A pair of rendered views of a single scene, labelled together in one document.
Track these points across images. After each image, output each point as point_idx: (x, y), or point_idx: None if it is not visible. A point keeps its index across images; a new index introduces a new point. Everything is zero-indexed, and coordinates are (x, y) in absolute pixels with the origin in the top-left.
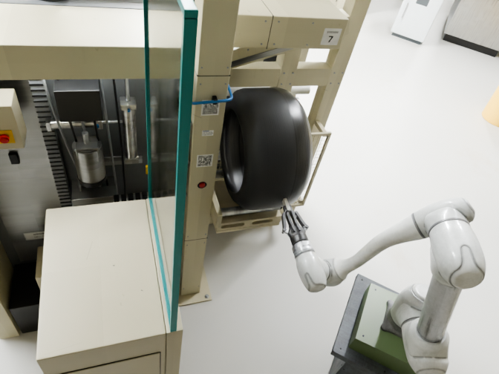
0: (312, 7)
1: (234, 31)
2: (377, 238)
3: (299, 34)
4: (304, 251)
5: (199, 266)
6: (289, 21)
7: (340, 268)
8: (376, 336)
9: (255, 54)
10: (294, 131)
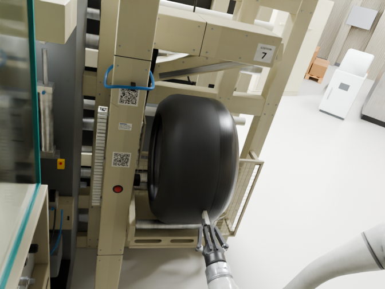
0: (247, 26)
1: (156, 8)
2: (314, 264)
3: (232, 46)
4: (219, 275)
5: (113, 288)
6: (223, 31)
7: None
8: None
9: (189, 67)
10: (219, 134)
